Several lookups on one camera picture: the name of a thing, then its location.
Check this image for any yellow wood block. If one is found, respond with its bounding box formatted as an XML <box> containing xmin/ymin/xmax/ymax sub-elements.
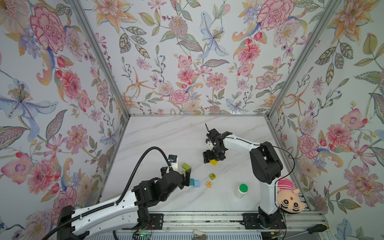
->
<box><xmin>210</xmin><ymin>160</ymin><xmax>218</xmax><ymax>166</ymax></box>

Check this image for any green block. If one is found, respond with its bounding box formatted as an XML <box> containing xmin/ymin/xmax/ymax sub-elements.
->
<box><xmin>182</xmin><ymin>163</ymin><xmax>192</xmax><ymax>171</ymax></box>
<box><xmin>171</xmin><ymin>163</ymin><xmax>179</xmax><ymax>172</ymax></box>

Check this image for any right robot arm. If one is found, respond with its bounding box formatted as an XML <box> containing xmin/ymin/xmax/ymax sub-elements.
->
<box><xmin>203</xmin><ymin>129</ymin><xmax>283</xmax><ymax>229</ymax></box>

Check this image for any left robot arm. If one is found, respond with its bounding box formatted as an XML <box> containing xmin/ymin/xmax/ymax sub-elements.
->
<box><xmin>57</xmin><ymin>170</ymin><xmax>191</xmax><ymax>240</ymax></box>

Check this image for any light blue cube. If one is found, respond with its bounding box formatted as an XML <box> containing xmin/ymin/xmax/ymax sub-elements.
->
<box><xmin>194</xmin><ymin>180</ymin><xmax>201</xmax><ymax>188</ymax></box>

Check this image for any wood cube letter A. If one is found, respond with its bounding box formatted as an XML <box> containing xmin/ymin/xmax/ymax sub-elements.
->
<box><xmin>206</xmin><ymin>181</ymin><xmax>213</xmax><ymax>188</ymax></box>

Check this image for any green cube red print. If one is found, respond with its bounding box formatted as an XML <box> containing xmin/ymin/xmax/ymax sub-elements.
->
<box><xmin>209</xmin><ymin>173</ymin><xmax>216</xmax><ymax>180</ymax></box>

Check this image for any white bottle green cap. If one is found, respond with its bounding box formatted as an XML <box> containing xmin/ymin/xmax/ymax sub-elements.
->
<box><xmin>235</xmin><ymin>184</ymin><xmax>249</xmax><ymax>199</ymax></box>

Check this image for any pink plush toy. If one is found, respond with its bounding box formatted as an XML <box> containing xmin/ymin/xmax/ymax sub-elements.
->
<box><xmin>277</xmin><ymin>179</ymin><xmax>305</xmax><ymax>214</ymax></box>

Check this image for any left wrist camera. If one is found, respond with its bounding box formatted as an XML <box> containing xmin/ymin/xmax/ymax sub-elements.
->
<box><xmin>168</xmin><ymin>155</ymin><xmax>178</xmax><ymax>165</ymax></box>

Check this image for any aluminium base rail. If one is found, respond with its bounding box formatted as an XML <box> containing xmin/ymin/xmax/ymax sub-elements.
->
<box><xmin>73</xmin><ymin>210</ymin><xmax>331</xmax><ymax>233</ymax></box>

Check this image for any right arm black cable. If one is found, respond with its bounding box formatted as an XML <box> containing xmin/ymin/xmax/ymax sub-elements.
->
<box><xmin>227</xmin><ymin>134</ymin><xmax>296</xmax><ymax>211</ymax></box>

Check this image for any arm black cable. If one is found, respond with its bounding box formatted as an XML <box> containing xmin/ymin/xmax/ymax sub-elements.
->
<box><xmin>227</xmin><ymin>134</ymin><xmax>296</xmax><ymax>211</ymax></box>
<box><xmin>41</xmin><ymin>146</ymin><xmax>173</xmax><ymax>240</ymax></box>

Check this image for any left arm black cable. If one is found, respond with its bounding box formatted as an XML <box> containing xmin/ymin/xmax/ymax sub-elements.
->
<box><xmin>41</xmin><ymin>146</ymin><xmax>173</xmax><ymax>240</ymax></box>

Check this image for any black handled screwdriver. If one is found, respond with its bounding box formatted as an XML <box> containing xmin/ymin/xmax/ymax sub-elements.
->
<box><xmin>283</xmin><ymin>224</ymin><xmax>328</xmax><ymax>240</ymax></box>

